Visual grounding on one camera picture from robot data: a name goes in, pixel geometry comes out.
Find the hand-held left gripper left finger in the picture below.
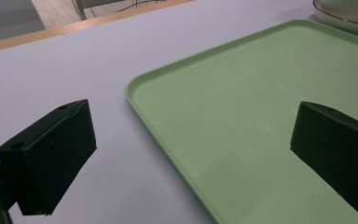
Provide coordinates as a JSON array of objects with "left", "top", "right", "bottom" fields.
[{"left": 0, "top": 98, "right": 98, "bottom": 217}]

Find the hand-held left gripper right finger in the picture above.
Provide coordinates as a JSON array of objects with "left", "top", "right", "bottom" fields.
[{"left": 289, "top": 100, "right": 358, "bottom": 217}]

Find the black cable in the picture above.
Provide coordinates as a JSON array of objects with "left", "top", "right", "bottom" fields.
[{"left": 117, "top": 0, "right": 168, "bottom": 13}]

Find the white plate with gold rim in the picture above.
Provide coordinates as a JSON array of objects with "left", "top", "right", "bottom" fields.
[{"left": 312, "top": 0, "right": 358, "bottom": 39}]

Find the metal stand leg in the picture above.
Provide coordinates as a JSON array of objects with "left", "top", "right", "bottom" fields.
[{"left": 73, "top": 0, "right": 88, "bottom": 21}]

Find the green plastic tray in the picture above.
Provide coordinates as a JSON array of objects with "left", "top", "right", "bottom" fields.
[{"left": 125, "top": 19, "right": 358, "bottom": 224}]

